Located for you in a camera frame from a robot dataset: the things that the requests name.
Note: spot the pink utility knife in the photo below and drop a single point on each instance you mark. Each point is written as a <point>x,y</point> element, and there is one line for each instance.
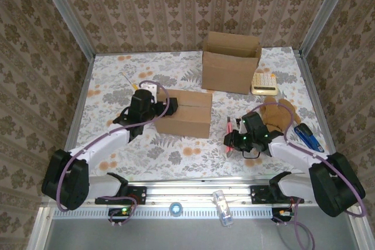
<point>229,127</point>

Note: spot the brown cardboard box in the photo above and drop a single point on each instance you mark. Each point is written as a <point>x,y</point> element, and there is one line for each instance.
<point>225,71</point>
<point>190,121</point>

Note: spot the brown plush toy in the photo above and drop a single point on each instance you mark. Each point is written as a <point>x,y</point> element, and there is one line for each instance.
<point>275,115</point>

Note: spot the blue black stapler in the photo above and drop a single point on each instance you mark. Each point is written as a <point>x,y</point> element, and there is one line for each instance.
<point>310,140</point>

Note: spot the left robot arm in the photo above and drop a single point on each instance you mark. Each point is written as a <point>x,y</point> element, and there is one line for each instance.
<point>102,141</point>

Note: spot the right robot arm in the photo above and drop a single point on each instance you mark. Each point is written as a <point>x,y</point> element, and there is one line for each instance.
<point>293,153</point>

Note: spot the floral tablecloth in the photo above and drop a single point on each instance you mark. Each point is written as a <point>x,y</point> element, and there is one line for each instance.
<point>146,156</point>

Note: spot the cream calculator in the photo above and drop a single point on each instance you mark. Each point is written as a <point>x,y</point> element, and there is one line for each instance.
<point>263,81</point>

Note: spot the clear plastic bottle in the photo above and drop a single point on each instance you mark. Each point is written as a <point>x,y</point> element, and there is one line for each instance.
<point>222,209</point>

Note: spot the small black controller board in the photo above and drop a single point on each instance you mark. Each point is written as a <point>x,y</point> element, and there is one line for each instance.
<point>281,213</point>
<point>117,212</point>

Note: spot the round blue white knob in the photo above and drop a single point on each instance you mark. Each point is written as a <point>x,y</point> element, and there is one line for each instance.
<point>175,209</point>

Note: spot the grey metal panel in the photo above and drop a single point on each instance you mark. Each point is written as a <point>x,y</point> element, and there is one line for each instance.
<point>175,235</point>

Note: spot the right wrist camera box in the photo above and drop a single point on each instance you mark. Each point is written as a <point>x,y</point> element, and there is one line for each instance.
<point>242,127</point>

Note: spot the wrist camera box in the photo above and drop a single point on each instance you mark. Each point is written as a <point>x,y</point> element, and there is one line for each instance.
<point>150,89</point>
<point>242,127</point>

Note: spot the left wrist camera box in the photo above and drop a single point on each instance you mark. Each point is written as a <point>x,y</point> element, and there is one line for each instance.
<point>150,89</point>

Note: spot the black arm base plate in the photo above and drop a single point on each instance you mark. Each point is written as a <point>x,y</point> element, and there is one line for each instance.
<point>257,195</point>
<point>140,195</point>

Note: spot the aluminium table side rail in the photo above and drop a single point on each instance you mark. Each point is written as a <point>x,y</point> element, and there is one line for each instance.
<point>311,86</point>
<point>84,86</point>

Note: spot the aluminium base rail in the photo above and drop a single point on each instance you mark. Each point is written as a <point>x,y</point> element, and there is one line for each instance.
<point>190,191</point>

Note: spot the aluminium frame post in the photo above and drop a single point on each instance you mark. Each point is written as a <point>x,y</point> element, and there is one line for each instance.
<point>325,13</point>
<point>68,13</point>

